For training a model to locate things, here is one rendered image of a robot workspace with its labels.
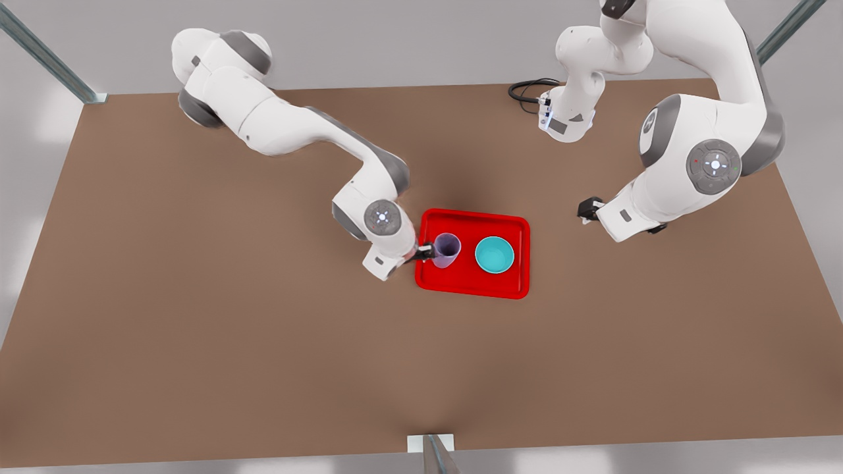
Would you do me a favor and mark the purple cup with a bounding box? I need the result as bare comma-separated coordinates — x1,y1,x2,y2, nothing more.
431,232,462,269

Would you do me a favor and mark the teal bowl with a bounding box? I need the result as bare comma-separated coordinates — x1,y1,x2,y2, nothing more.
475,236,515,275

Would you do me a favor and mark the red tray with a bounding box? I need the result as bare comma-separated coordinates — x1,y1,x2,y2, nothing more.
415,208,531,300

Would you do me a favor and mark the black cable loop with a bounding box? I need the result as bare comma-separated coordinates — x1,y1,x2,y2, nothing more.
508,78,562,115

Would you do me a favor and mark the silver frame post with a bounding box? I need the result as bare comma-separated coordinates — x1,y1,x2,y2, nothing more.
407,433,462,474
0,5,107,105
756,0,827,65

